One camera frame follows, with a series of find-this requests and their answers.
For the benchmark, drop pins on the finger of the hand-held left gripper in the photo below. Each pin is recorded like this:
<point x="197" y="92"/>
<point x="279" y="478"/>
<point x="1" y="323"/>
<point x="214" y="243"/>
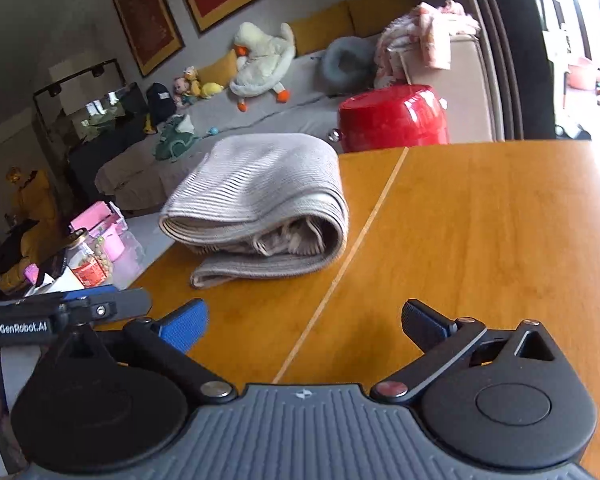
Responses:
<point x="125" y="302"/>

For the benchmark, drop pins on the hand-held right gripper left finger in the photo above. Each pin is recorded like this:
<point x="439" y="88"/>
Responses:
<point x="185" y="327"/>

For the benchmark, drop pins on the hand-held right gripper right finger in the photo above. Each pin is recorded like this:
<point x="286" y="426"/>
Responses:
<point x="422" y="322"/>

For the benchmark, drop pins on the striped beige knit garment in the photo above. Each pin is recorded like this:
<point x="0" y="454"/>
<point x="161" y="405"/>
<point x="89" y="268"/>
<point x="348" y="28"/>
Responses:
<point x="260" y="185"/>

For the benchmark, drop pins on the person's left forearm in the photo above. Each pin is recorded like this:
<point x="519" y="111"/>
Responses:
<point x="17" y="370"/>

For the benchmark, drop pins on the clear plastic container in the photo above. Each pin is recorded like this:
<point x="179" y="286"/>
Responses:
<point x="130" y="260"/>

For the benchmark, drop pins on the glass jar with red label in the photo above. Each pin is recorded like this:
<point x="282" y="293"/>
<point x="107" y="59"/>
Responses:
<point x="87" y="260"/>

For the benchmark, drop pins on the pink box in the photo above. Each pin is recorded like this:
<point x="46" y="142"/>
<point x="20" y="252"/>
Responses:
<point x="100" y="220"/>

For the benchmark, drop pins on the yellow jacket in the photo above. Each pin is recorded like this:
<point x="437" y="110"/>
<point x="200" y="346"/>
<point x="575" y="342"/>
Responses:
<point x="37" y="200"/>

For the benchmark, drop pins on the green plush toy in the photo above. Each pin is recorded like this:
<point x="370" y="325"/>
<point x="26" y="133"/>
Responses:
<point x="172" y="140"/>

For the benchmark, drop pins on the small blue toy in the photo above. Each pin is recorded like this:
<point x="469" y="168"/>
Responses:
<point x="211" y="132"/>

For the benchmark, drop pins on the black framed glass tank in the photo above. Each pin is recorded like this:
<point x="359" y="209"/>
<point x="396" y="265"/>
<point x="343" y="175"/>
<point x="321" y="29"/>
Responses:
<point x="90" y="105"/>

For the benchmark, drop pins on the black plush bag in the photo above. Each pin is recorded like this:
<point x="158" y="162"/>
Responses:
<point x="159" y="102"/>

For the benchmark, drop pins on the red round stool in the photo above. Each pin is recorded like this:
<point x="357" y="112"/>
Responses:
<point x="395" y="117"/>

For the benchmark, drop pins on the small doll plush toy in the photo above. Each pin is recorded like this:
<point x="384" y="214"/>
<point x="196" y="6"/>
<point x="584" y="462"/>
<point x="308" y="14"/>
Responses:
<point x="185" y="87"/>

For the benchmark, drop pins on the small yellow plush toy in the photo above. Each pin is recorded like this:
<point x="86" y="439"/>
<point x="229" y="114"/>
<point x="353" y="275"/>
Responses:
<point x="211" y="90"/>

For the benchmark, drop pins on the grey covered sofa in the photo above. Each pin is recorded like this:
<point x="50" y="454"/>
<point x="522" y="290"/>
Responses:
<point x="290" y="115"/>

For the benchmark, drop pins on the yellow throw pillow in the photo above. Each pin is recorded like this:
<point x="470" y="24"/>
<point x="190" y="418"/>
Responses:
<point x="220" y="70"/>

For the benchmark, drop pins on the grey neck pillow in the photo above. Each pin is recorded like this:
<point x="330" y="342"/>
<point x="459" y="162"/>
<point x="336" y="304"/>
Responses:
<point x="337" y="67"/>

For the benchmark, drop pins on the white goose plush toy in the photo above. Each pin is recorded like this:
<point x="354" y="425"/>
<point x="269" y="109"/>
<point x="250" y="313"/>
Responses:
<point x="265" y="62"/>

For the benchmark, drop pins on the beige curtain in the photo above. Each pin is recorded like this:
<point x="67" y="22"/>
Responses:
<point x="500" y="50"/>

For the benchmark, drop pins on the pink patterned blanket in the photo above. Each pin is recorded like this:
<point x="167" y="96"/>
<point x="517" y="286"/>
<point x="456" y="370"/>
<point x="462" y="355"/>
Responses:
<point x="420" y="35"/>

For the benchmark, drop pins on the pinkish red basin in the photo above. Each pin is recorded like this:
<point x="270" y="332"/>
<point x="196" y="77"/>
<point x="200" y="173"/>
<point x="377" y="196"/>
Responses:
<point x="582" y="74"/>

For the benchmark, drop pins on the yellow back cushion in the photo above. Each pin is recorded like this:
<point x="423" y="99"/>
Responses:
<point x="320" y="27"/>
<point x="385" y="7"/>

